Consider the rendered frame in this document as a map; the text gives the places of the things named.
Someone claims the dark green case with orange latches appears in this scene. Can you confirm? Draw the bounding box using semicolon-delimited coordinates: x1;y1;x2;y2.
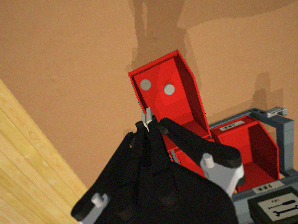
247;186;298;224

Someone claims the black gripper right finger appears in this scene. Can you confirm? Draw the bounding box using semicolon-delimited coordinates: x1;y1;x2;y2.
146;107;245;206

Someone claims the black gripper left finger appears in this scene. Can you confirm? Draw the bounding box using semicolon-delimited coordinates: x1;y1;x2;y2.
71;110;152;224

